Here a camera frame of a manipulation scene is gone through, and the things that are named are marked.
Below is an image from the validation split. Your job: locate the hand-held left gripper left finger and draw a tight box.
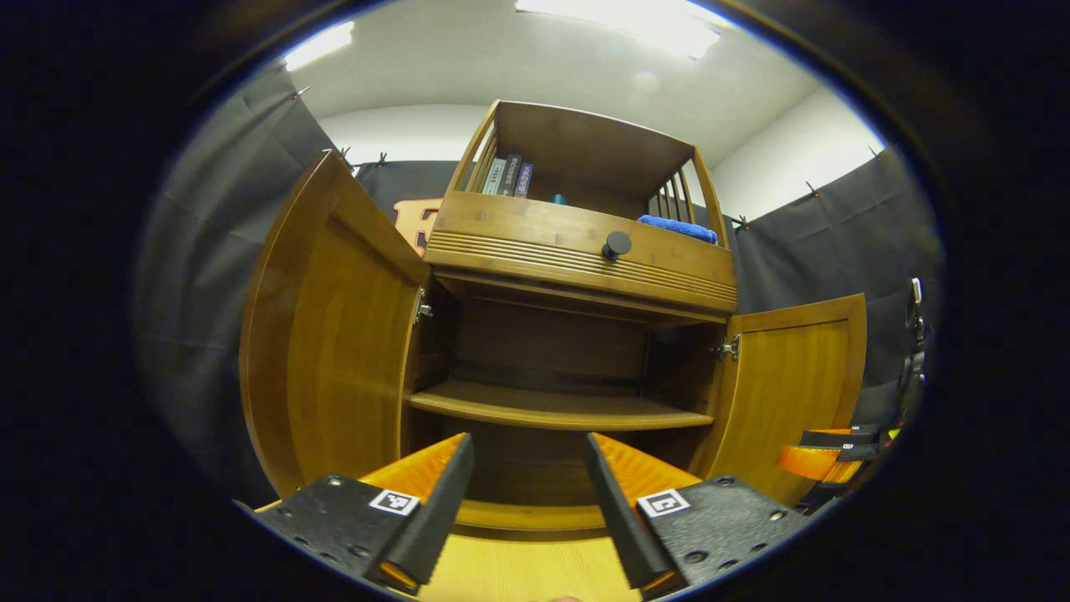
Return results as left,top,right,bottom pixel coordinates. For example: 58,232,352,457
234,432,476,596

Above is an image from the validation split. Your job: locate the large ceiling light panel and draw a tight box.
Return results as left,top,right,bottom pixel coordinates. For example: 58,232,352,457
514,0,721,59

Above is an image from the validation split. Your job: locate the wooden cabinet drawer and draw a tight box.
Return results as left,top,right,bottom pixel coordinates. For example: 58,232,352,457
425,191,738,314

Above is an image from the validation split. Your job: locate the wooden shoe cabinet door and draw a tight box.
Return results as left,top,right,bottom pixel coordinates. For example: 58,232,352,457
690,293,868,507
238,150,431,498

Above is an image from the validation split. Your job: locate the blue folded towel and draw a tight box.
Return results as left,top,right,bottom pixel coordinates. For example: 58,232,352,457
637,215,718,245

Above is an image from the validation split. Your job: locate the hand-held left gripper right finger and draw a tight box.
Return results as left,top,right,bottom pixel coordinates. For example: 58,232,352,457
584,432,808,596

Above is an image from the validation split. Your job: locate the small ceiling light panel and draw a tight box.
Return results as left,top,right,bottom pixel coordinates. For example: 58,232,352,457
284,21,354,72

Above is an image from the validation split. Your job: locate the wooden inner shelf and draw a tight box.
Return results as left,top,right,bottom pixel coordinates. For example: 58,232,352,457
408,380,716,431

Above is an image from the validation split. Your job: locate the wooden double-door shoe cabinet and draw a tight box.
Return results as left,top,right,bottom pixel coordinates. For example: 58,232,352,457
238,100,868,533

